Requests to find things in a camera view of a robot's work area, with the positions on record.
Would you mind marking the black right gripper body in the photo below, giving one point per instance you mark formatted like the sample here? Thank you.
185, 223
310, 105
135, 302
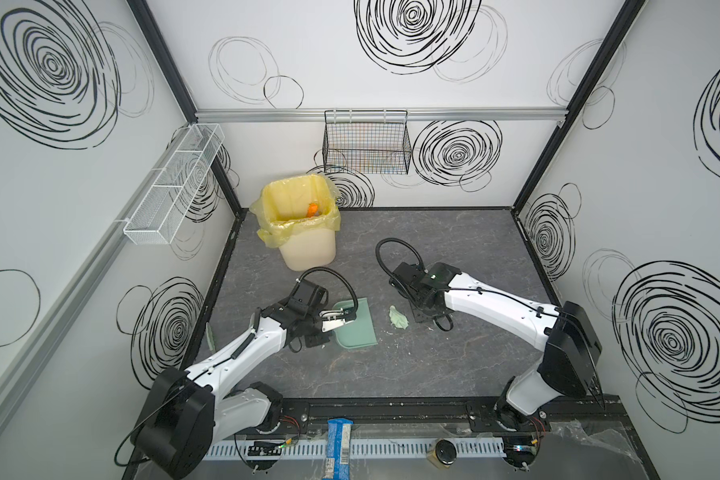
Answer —
423, 309

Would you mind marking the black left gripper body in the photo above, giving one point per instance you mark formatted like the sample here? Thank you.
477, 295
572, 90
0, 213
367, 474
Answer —
319, 330

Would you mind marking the green plastic dustpan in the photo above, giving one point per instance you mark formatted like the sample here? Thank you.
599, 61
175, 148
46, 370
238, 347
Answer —
360, 332

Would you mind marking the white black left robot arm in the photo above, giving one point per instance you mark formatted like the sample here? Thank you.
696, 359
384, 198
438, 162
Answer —
188, 410

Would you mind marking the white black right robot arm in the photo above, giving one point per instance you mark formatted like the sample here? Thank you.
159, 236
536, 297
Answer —
569, 346

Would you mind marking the cream plastic trash bin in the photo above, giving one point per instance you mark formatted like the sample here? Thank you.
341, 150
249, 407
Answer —
312, 248

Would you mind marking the yellow plastic bin liner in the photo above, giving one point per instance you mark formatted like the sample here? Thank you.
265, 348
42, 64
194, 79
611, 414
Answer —
282, 206

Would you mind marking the blue snack packet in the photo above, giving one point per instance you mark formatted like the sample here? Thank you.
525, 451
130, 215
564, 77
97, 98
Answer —
338, 448

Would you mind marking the black round knob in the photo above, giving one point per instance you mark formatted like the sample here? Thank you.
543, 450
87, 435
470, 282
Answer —
443, 453

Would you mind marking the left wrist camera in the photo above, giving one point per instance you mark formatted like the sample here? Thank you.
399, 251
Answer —
335, 318

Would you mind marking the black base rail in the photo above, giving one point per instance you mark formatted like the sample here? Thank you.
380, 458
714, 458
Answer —
306, 415

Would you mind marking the white slotted cable duct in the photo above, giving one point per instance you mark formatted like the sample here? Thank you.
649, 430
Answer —
401, 448

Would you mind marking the black wire wall basket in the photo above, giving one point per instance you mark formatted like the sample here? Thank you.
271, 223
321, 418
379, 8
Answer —
367, 141

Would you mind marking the white wire wall shelf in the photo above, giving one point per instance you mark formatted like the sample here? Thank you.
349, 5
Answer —
161, 211

